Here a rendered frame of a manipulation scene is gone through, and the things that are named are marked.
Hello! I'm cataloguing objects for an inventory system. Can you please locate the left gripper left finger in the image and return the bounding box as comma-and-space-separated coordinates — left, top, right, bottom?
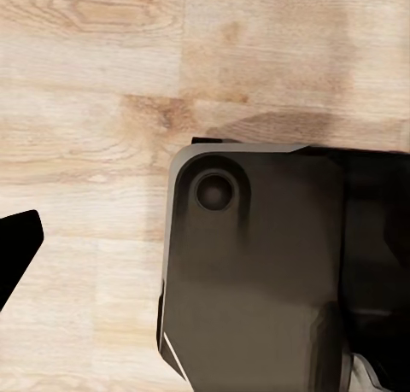
0, 209, 44, 311

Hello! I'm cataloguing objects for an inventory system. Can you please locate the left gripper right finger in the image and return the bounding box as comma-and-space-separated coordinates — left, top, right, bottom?
383, 209, 410, 278

